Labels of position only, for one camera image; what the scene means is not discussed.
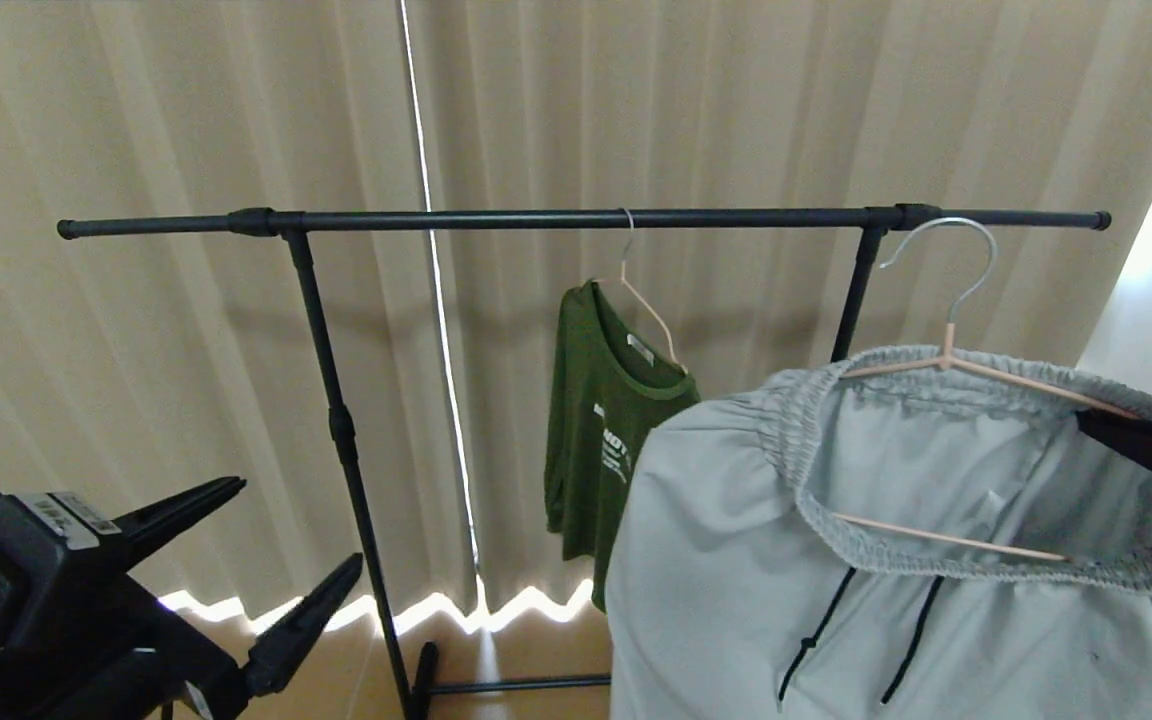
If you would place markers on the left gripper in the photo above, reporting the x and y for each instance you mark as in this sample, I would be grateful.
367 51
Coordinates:
136 660

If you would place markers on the beige curtain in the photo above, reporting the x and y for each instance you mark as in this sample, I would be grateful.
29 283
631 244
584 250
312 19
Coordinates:
186 100

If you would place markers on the black clothes rack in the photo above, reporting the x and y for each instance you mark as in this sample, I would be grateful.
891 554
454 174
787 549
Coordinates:
536 218

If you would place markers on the green sleeveless top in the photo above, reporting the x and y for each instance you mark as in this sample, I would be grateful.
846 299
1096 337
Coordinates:
596 450

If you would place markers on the pink clothes hanger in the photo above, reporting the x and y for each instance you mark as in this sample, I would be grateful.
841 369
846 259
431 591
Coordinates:
651 310
949 345

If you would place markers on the pale grey shorts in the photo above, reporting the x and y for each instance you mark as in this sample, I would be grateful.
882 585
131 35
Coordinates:
716 560

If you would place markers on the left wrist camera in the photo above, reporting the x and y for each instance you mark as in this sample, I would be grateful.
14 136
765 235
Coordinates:
6 590

